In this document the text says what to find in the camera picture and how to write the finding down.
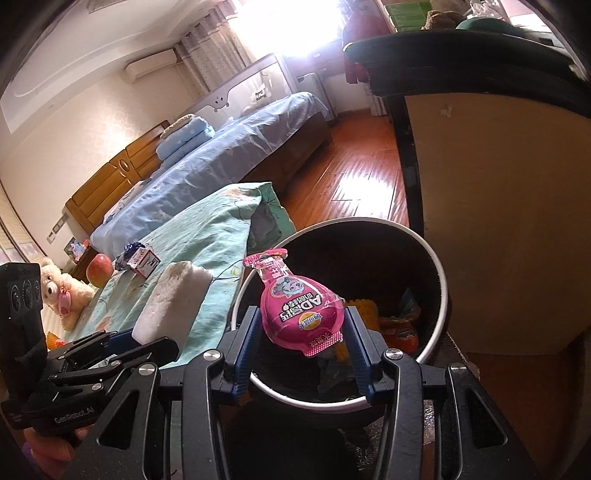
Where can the black trash bin white rim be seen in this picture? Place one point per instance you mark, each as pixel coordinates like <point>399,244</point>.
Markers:
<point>351,249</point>

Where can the person's left forearm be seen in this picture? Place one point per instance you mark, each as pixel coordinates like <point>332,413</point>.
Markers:
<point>28,452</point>

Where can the photo frame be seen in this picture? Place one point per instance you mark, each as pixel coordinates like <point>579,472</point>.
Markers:
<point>75,248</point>

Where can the orange snack packet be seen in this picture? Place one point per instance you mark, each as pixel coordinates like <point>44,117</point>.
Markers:
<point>55,342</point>

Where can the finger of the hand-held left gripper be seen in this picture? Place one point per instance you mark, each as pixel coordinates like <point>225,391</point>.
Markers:
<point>157,350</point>
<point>117,340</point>

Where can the brown teddy bear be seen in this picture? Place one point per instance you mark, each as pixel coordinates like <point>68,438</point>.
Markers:
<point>443,19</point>

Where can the green hat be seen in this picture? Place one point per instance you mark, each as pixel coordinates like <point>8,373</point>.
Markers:
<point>487,26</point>

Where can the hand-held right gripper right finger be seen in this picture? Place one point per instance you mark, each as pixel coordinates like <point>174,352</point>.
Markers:
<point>359,364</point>

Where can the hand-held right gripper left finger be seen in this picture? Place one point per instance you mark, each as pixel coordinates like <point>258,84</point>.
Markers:
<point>244,350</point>

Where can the white floor appliance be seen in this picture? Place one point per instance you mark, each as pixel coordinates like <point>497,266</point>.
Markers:
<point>316,94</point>

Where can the pink drink pouch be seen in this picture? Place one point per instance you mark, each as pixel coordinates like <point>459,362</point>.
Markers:
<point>291,304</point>

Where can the dark wooden nightstand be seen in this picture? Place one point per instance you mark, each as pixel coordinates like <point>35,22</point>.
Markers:
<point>85,267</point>

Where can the grey bed guard rail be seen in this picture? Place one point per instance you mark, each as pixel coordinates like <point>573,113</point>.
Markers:
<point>249,83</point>

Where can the grey patterned curtain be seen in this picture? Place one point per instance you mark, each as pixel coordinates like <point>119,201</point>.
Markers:
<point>212,50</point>

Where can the beige cabinet with black edge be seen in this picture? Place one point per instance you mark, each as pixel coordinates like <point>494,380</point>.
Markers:
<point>485,184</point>

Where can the folded blue quilt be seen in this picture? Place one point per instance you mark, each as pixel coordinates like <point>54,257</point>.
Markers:
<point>184,138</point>

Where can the red snack packet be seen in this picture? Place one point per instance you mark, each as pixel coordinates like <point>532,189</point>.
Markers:
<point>399,331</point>

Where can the wall switch panel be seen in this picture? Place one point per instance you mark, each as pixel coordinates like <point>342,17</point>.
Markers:
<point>57,227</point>

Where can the stack of green boxes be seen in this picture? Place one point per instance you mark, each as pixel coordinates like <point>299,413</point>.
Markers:
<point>408,16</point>

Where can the person's left hand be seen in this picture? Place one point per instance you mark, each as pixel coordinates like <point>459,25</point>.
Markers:
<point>51,452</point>

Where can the bed with blue sheet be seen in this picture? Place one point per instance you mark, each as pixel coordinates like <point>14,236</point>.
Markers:
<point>207,157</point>

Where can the wooden headboard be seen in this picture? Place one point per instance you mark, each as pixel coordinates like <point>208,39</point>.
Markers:
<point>101,184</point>

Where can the teal snack wrapper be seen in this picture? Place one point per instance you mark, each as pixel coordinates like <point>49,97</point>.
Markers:
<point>409,302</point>

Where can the white foam block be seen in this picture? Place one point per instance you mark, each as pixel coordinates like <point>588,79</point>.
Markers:
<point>171,300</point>

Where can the crumpled blue wrapper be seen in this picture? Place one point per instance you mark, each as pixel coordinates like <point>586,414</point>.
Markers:
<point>125,254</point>

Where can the hanging red clothes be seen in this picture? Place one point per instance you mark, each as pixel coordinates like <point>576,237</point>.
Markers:
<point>362,41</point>

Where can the teal printed blanket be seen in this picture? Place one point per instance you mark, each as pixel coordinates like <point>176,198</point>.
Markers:
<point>207,230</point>

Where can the cream teddy bear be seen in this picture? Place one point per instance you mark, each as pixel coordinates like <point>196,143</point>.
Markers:
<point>51,281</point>

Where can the red apple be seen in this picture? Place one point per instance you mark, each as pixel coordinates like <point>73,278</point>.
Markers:
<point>99,270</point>

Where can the white air conditioner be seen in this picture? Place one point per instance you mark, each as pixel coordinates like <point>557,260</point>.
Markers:
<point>150,65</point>

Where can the small pink carton box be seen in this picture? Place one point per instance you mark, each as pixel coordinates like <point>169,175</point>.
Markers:
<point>147,264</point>

